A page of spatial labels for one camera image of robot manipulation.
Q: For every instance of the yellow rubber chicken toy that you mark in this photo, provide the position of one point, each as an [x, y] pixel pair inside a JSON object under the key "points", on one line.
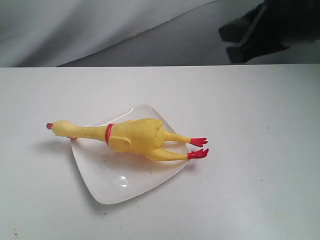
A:
{"points": [[144, 137]]}

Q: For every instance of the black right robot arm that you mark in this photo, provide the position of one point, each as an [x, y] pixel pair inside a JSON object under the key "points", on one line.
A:
{"points": [[272, 26]]}

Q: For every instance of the white square plate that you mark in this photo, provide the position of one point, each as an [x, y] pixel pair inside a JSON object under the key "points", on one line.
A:
{"points": [[112, 177]]}

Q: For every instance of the white backdrop cloth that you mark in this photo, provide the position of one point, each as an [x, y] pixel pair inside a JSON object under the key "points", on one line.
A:
{"points": [[126, 33]]}

